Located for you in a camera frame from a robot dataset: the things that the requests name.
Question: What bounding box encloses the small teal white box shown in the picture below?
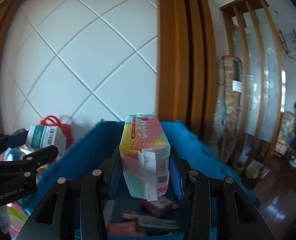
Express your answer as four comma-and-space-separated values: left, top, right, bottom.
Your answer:
25, 125, 66, 157

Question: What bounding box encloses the pastel sanitary pad pack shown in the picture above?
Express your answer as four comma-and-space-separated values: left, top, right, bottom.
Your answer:
119, 114, 171, 202

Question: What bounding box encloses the wooden slat partition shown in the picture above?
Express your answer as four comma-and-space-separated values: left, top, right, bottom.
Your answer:
221, 0, 285, 165

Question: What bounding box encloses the red toy handbag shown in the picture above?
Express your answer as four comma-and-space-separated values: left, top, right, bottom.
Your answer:
39, 115, 74, 151

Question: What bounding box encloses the blue storage bin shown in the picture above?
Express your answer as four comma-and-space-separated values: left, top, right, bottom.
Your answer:
25, 120, 261, 240

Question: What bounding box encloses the rolled patterned mat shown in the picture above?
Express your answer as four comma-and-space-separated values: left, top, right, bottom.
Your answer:
209, 55, 242, 163

